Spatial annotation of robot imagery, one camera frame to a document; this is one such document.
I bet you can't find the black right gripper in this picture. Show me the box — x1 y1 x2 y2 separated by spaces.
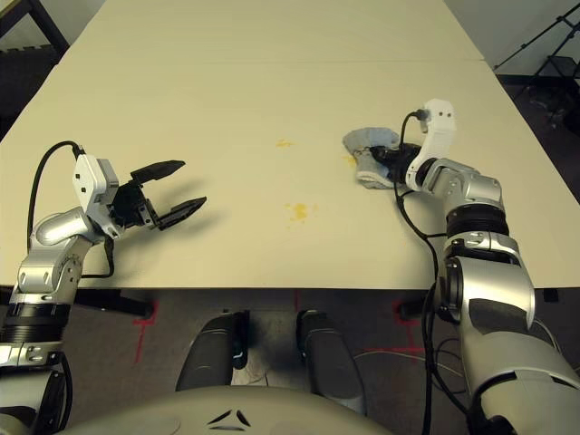
367 142 422 185

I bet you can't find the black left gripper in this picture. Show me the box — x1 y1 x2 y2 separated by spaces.
108 159 208 232

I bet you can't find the blue grey terry rag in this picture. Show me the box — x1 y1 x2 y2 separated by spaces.
342 127 402 190

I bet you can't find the large splattered yellow spill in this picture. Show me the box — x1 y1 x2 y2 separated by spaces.
284 202 318 222

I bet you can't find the black table foot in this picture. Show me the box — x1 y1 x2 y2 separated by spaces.
398 298 430 321
74 289 155 317

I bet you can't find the grey left robot leg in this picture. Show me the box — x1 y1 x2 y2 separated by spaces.
175 310 251 393

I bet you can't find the grey robot leg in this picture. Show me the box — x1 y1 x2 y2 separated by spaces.
175 310 251 393
295 309 368 416

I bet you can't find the black tripod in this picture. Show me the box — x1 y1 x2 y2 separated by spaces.
493 6 580 105

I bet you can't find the black foam floor mat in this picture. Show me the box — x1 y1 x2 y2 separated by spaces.
0 43 63 132

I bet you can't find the grey right robot leg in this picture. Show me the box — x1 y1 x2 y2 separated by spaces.
295 309 368 416

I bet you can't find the grey robot torso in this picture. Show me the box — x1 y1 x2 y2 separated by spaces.
58 384 377 435

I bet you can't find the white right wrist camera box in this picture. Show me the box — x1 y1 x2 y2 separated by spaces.
405 98 456 190

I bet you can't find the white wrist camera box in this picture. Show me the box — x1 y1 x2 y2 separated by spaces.
405 98 456 190
72 153 122 239

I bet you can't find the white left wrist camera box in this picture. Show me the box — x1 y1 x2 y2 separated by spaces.
72 153 122 239

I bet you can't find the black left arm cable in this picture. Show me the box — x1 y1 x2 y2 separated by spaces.
27 140 114 431

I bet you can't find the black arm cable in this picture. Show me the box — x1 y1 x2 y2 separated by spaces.
27 140 114 431
392 108 472 435

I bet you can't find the black metal frame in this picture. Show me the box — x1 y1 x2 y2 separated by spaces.
0 0 72 49

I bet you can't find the thin white floor cable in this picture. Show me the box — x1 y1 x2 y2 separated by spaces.
353 347 468 395

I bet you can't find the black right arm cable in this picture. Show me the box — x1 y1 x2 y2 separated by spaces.
392 108 472 435

